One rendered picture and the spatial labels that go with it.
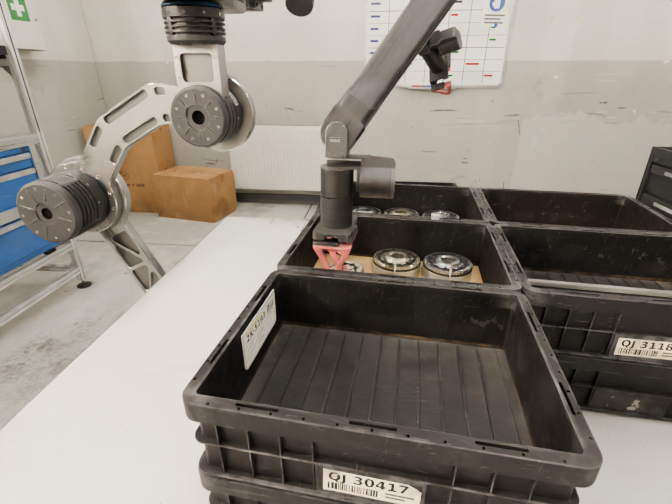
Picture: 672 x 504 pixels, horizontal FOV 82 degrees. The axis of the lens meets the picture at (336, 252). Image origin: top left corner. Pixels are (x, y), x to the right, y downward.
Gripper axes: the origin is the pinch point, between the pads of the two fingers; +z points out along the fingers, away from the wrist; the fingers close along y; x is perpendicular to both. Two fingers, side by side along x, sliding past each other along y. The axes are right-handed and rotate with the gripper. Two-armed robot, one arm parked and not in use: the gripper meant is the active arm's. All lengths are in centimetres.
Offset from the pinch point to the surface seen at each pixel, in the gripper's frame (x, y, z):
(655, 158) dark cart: -130, 153, 4
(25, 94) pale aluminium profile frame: 184, 114, -20
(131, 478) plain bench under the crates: 23.1, -34.4, 19.1
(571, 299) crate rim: -37.7, -9.5, -3.9
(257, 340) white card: 7.2, -22.3, 1.2
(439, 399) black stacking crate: -19.0, -23.7, 5.8
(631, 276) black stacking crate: -61, 19, 5
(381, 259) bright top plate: -8.0, 11.5, 3.0
